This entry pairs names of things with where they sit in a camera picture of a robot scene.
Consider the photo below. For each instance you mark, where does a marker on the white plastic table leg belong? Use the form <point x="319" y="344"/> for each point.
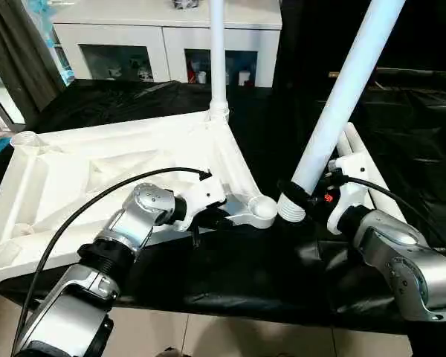
<point x="379" y="175"/>
<point x="342" y="93"/>
<point x="343" y="143"/>
<point x="218" y="56"/>

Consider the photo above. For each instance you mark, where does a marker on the white plastic table top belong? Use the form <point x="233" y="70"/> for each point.
<point x="96" y="156"/>

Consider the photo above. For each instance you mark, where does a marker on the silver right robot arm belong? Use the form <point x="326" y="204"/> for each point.
<point x="401" y="253"/>

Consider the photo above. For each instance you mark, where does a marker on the black mat cloth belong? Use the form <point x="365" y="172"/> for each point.
<point x="245" y="267"/>

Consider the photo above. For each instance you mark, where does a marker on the small yellow label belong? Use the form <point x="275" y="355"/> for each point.
<point x="334" y="74"/>

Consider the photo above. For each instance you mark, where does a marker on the black fabric backdrop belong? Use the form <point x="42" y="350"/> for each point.
<point x="423" y="33"/>

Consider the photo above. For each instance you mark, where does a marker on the white glass door cabinet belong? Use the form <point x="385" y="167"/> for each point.
<point x="134" y="33"/>

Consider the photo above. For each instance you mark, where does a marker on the dark patterned cabinet-top object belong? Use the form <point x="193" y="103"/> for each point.
<point x="186" y="3"/>

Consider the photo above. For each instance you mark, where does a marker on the blue white patterned strip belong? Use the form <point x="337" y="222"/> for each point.
<point x="59" y="48"/>

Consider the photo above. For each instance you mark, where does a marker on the grey brown curtain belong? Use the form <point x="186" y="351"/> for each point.
<point x="18" y="56"/>

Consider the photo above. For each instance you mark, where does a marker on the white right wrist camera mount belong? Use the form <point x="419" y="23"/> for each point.
<point x="353" y="175"/>

